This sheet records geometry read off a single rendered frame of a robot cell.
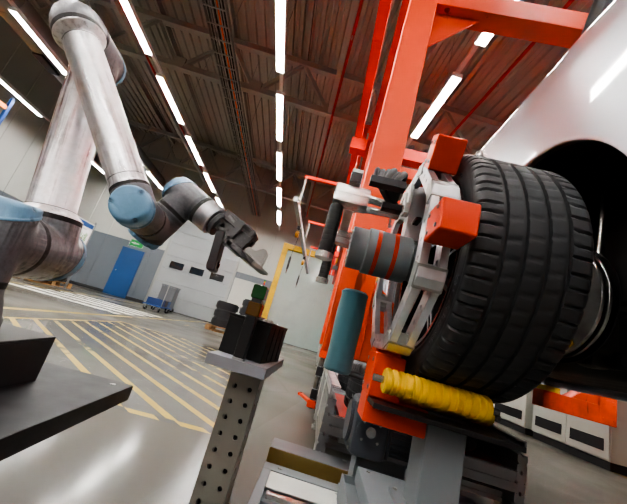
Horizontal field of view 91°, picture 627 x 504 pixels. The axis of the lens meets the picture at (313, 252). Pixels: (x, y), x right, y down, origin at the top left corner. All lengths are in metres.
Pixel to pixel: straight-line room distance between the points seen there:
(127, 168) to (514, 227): 0.85
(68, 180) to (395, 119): 1.42
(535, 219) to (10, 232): 1.06
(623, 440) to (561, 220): 5.23
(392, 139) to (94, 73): 1.25
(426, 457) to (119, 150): 1.04
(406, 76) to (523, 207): 1.36
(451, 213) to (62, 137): 0.99
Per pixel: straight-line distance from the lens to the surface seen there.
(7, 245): 0.88
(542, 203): 0.81
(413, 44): 2.17
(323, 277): 1.08
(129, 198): 0.81
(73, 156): 1.09
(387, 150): 1.68
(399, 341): 0.81
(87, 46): 1.07
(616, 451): 5.86
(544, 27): 2.62
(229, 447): 1.15
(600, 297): 1.06
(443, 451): 0.95
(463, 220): 0.66
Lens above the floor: 0.56
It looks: 15 degrees up
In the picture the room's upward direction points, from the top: 16 degrees clockwise
